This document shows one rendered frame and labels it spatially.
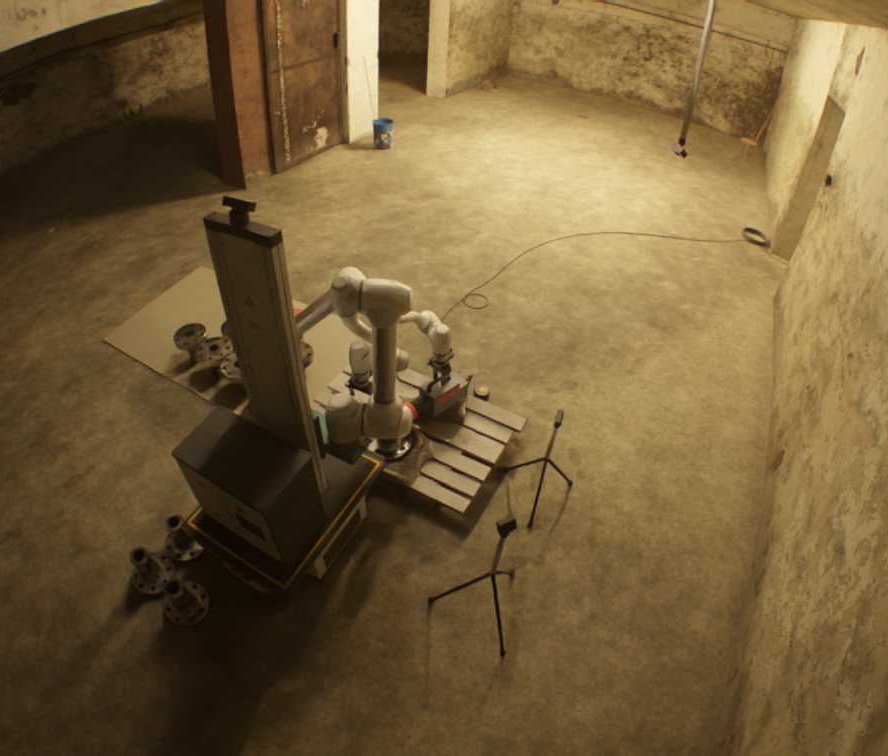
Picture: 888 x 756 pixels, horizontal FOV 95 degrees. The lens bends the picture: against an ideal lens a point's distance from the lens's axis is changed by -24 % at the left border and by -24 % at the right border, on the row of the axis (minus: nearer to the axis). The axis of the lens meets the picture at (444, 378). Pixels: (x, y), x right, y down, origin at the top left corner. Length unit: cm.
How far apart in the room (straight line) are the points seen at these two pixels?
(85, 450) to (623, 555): 350
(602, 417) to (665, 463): 54
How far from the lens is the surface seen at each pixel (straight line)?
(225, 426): 246
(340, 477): 282
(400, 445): 308
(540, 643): 280
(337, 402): 236
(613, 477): 341
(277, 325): 200
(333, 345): 401
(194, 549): 309
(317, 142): 754
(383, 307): 203
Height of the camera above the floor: 261
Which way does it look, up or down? 44 degrees down
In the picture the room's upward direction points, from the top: 4 degrees clockwise
